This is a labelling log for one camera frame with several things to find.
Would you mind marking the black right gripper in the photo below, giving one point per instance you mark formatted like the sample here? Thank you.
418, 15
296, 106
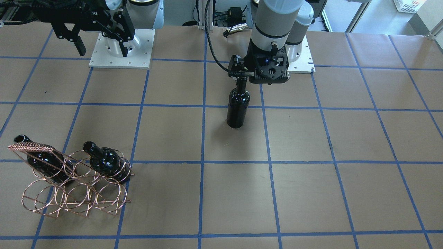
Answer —
90, 14

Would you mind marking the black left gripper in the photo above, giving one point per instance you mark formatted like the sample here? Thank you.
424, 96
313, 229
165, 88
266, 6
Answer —
238, 65

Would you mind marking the dark wine bottle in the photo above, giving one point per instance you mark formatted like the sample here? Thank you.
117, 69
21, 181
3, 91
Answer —
238, 101
107, 162

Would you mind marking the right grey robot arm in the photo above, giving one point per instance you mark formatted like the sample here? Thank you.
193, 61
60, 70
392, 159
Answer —
144, 14

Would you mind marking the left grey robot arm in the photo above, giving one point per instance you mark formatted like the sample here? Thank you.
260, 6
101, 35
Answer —
279, 27

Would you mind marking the dark wine bottle far slot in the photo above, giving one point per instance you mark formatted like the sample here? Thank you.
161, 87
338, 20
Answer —
52, 165

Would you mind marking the copper wire wine basket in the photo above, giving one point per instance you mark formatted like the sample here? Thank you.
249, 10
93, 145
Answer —
86, 192

